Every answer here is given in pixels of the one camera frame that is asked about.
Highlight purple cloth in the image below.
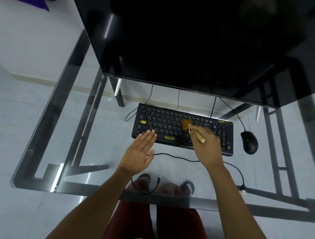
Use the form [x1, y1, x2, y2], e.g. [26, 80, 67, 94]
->
[36, 0, 50, 12]

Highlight thin black monitor cable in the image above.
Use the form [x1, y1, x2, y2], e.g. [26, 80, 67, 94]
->
[210, 97, 217, 119]

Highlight black computer mouse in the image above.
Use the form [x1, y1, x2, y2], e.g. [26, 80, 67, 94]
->
[240, 131, 259, 155]

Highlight person's right forearm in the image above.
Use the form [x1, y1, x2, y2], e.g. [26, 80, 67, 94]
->
[205, 164, 268, 239]

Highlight large black monitor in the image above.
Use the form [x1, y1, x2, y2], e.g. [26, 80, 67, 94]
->
[74, 0, 315, 109]

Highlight person's right dark shoe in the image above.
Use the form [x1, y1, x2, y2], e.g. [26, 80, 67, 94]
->
[180, 181, 195, 198]

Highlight thin black looped cable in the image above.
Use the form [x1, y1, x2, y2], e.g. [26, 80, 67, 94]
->
[147, 89, 180, 110]

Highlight person's left hand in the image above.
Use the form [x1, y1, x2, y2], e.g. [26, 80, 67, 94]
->
[118, 130, 158, 176]

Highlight person's right hand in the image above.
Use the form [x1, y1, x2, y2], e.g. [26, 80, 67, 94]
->
[188, 124, 224, 171]

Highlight maroon trousers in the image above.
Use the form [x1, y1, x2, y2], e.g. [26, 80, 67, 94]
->
[102, 182, 205, 239]

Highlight black metal desk frame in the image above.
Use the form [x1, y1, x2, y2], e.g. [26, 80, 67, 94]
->
[10, 29, 315, 218]

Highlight black charging cable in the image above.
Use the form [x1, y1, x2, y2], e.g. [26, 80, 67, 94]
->
[131, 153, 247, 195]

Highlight wooden handle brown bristle brush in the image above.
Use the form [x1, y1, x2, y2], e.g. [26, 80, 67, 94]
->
[181, 118, 206, 143]

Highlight thin black keyboard cable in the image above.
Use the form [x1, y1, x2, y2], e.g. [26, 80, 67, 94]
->
[124, 85, 154, 123]

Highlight person's left dark shoe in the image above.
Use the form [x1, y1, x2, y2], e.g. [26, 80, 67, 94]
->
[134, 173, 151, 193]

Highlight black mouse cable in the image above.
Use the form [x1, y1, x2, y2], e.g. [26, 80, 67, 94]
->
[218, 97, 250, 132]

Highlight person's left forearm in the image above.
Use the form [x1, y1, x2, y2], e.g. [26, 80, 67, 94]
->
[46, 167, 134, 239]

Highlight person's dark shoe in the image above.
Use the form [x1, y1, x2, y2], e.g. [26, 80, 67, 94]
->
[180, 181, 195, 198]
[134, 173, 151, 193]

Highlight black keyboard with yellow keys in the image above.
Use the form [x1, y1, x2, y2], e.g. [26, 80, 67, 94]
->
[131, 103, 234, 157]

